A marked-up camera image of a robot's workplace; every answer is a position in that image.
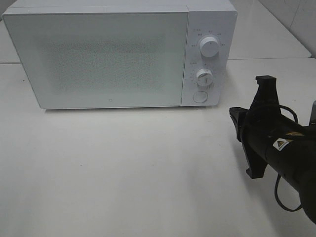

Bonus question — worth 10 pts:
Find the white microwave oven body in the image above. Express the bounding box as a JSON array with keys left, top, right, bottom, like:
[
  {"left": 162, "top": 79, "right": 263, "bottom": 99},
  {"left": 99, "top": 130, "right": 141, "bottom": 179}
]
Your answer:
[{"left": 2, "top": 0, "right": 237, "bottom": 108}]

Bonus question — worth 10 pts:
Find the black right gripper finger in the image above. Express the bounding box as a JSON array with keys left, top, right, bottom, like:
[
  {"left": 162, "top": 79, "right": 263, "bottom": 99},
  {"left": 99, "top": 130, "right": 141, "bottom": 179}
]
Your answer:
[
  {"left": 250, "top": 75, "right": 279, "bottom": 109},
  {"left": 229, "top": 107, "right": 248, "bottom": 142}
]

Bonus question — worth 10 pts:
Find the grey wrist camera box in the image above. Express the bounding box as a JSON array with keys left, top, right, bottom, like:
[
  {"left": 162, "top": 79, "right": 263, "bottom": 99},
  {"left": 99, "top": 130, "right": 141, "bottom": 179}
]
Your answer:
[{"left": 309, "top": 101, "right": 316, "bottom": 125}]

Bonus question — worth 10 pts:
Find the round white door button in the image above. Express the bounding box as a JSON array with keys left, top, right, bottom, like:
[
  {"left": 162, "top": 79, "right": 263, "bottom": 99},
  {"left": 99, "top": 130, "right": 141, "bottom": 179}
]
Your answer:
[{"left": 193, "top": 91, "right": 208, "bottom": 103}]

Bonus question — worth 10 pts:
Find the white microwave knob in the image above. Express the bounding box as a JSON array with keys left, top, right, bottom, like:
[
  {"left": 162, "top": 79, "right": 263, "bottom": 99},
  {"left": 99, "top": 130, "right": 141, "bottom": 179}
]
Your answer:
[
  {"left": 196, "top": 69, "right": 214, "bottom": 87},
  {"left": 199, "top": 35, "right": 220, "bottom": 58}
]

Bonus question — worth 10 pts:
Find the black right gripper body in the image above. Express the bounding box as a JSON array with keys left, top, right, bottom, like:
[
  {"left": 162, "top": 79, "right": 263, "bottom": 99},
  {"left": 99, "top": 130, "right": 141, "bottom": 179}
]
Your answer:
[{"left": 240, "top": 104, "right": 296, "bottom": 179}]

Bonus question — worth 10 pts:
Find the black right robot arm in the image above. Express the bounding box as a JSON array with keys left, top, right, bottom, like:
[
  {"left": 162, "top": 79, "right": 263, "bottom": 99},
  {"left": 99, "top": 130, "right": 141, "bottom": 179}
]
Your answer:
[{"left": 229, "top": 75, "right": 316, "bottom": 222}]

